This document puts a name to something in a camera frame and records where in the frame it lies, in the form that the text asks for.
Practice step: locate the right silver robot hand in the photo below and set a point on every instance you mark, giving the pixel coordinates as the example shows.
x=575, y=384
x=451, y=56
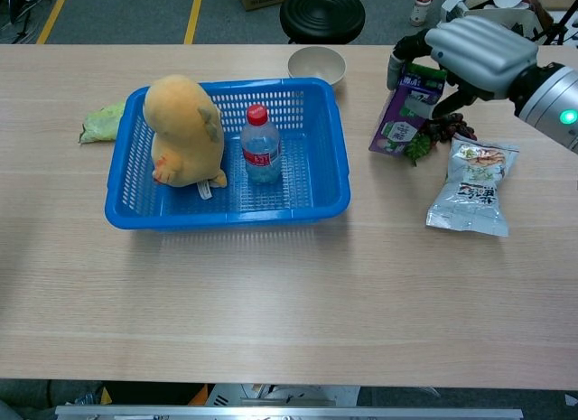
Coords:
x=483, y=54

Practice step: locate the purple milk carton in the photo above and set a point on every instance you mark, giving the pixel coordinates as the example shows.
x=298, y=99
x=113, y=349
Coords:
x=399, y=122

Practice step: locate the clear water bottle red cap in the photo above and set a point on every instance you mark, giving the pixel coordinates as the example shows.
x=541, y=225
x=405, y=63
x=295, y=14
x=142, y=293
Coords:
x=261, y=153

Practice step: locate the yellow plush duck toy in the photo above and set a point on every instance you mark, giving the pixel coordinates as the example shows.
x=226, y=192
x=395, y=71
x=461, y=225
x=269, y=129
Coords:
x=180, y=131

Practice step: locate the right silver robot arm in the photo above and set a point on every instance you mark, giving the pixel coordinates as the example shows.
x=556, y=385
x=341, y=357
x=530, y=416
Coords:
x=551, y=104

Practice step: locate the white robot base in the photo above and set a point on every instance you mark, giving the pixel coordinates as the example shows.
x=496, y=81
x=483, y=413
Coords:
x=280, y=395

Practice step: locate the white snack bag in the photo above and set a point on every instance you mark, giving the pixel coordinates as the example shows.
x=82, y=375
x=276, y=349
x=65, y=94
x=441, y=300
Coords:
x=474, y=189

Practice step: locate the white bottle red cap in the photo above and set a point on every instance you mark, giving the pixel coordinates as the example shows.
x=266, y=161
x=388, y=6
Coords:
x=421, y=6

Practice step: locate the black tripod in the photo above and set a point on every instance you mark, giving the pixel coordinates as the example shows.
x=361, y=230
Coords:
x=560, y=29

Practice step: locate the purple artificial grape bunch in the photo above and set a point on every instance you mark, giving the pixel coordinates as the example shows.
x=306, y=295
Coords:
x=417, y=149

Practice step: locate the black round stool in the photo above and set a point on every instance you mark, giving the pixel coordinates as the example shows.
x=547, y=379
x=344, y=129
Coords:
x=323, y=13

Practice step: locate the beige bowl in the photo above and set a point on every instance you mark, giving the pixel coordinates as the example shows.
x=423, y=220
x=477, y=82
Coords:
x=316, y=65

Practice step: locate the blue plastic perforated basket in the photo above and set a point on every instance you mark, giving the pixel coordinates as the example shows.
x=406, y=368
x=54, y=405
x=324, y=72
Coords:
x=316, y=185

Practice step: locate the green lettuce leaf toy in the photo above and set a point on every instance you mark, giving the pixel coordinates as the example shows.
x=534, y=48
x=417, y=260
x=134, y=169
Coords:
x=99, y=124

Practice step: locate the aluminium rail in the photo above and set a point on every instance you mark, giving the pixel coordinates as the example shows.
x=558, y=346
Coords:
x=289, y=413

